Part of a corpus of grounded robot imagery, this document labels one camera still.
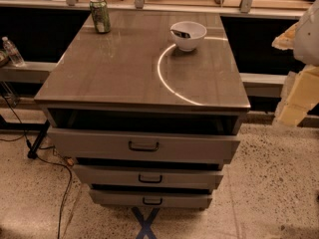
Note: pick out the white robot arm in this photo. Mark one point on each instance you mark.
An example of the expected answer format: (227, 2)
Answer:
(306, 42)

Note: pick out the bottom grey drawer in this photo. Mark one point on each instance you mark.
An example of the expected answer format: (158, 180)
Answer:
(147, 199)

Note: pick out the grey drawer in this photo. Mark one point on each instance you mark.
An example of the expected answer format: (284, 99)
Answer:
(148, 177)
(147, 199)
(142, 146)

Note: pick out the dark rxbar chocolate wrapper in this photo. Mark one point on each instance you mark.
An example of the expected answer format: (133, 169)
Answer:
(181, 34)

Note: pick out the blue tape cross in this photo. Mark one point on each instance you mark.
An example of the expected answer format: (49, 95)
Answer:
(146, 231)

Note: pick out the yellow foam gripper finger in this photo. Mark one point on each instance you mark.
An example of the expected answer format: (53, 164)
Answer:
(285, 41)
(300, 94)

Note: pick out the clear plastic water bottle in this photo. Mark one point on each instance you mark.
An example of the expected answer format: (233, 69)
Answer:
(13, 52)

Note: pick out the grey drawer cabinet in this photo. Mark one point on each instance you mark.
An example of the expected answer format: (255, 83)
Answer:
(135, 79)

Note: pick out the middle grey drawer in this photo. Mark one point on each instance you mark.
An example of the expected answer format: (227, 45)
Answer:
(148, 177)

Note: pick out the white bowl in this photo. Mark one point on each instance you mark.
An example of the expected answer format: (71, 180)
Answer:
(197, 33)

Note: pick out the green soda can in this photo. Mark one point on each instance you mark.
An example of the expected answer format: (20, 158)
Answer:
(100, 16)

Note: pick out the black table leg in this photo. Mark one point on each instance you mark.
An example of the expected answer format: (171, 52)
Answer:
(33, 147)

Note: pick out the top grey drawer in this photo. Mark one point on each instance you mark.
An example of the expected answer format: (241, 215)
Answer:
(142, 146)

